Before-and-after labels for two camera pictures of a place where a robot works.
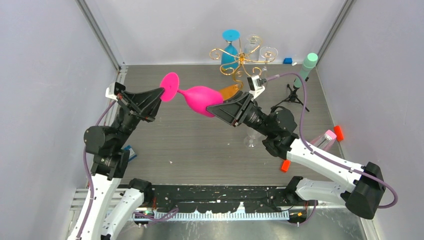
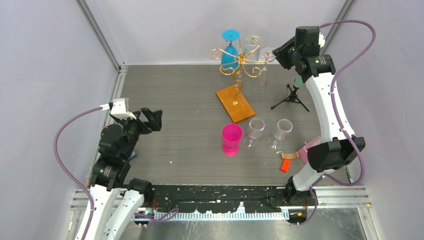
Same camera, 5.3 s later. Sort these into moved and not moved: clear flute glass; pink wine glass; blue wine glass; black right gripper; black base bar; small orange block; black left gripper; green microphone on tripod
Moved: black left gripper; black right gripper; pink wine glass
Not moved: black base bar; clear flute glass; green microphone on tripod; blue wine glass; small orange block
